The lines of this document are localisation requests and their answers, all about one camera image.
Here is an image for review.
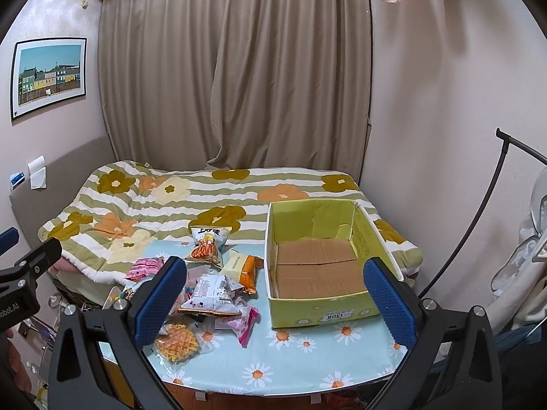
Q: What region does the white wall switch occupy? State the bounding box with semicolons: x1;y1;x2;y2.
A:
27;155;46;190

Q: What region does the beige curtain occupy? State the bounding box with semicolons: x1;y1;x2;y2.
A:
98;0;372;179

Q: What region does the white orange chips bag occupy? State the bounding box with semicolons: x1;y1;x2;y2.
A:
185;226;232;269

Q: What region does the yellow-green cardboard box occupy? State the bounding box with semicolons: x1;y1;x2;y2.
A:
264;198;403;329

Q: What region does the grey headboard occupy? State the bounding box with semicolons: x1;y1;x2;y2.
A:
9;135;115;249

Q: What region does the pink snack packet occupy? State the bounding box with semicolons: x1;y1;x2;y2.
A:
125;256;165;282

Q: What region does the framed houses picture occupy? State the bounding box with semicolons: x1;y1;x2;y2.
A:
10;37;87;121

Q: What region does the white shrimp chips bag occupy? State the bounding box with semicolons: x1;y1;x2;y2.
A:
178;274;244;316

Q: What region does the blue white wall item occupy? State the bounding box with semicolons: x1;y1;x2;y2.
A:
9;172;25;190

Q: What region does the floral striped quilt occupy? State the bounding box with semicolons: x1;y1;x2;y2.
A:
37;160;423;285

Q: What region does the packaged waffle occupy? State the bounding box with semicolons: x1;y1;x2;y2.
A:
154;323;199;363

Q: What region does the pink white snack bag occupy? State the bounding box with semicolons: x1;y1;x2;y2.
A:
214;305;259;347

